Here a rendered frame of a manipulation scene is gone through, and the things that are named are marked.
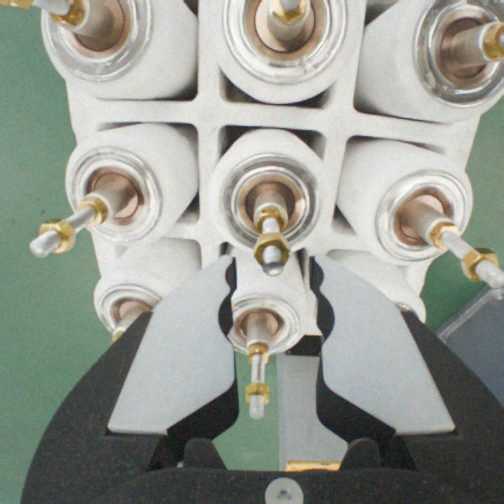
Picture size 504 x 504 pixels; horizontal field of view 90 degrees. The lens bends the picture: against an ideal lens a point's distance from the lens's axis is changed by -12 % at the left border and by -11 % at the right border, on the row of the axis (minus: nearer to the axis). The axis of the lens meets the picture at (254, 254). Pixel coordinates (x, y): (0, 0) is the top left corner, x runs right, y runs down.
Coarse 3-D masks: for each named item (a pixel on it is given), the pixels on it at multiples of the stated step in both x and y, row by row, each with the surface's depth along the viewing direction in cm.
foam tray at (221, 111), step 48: (192, 0) 25; (384, 0) 21; (192, 96) 33; (240, 96) 33; (336, 96) 23; (336, 144) 25; (432, 144) 27; (336, 192) 28; (96, 240) 31; (336, 240) 30
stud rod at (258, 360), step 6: (258, 354) 23; (252, 360) 23; (258, 360) 22; (264, 360) 23; (252, 366) 22; (258, 366) 22; (252, 372) 22; (258, 372) 21; (252, 378) 21; (258, 378) 21; (252, 396) 20; (258, 396) 19; (252, 402) 19; (258, 402) 19; (252, 408) 19; (258, 408) 19; (252, 414) 19; (258, 414) 18
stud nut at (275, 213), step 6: (264, 210) 18; (270, 210) 17; (276, 210) 17; (258, 216) 18; (264, 216) 17; (270, 216) 17; (276, 216) 17; (282, 216) 18; (258, 222) 17; (282, 222) 17; (258, 228) 18; (282, 228) 17
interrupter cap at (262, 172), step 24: (240, 168) 19; (264, 168) 19; (288, 168) 19; (240, 192) 20; (288, 192) 20; (312, 192) 20; (240, 216) 21; (288, 216) 21; (312, 216) 21; (240, 240) 22; (288, 240) 22
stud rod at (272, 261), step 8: (264, 224) 17; (272, 224) 16; (264, 232) 16; (272, 232) 15; (272, 248) 14; (264, 256) 13; (272, 256) 13; (280, 256) 13; (264, 264) 13; (272, 264) 13; (280, 264) 13; (264, 272) 13; (272, 272) 13; (280, 272) 13
